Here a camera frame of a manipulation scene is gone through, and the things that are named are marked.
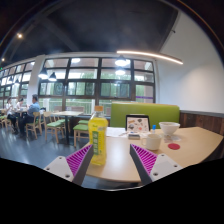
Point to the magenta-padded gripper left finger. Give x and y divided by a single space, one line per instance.
77 160

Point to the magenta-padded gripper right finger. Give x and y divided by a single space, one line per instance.
146 160

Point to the yellow drink bottle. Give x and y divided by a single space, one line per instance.
98 133

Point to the white ribbed mug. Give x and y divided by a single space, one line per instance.
153 142

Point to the small black box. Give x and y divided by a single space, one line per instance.
134 135

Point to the flat round red coaster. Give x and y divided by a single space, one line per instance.
174 146

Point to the small blue-capped bottle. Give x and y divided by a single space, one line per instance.
154 130

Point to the black-framed tablet with pictures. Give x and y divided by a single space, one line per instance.
137 124

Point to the white bowl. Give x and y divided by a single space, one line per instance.
169 127

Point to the wooden chairs with green seats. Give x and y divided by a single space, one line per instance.
55 125

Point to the white paper sheet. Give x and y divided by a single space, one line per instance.
115 131

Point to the light wooden dining table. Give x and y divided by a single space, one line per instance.
66 114

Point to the green upholstered bench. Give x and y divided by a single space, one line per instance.
146 110

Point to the person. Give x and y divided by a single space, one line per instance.
32 110
20 104
9 106

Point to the curved linear ceiling light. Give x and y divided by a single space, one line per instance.
150 55

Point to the black-framed window wall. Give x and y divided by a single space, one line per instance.
83 88

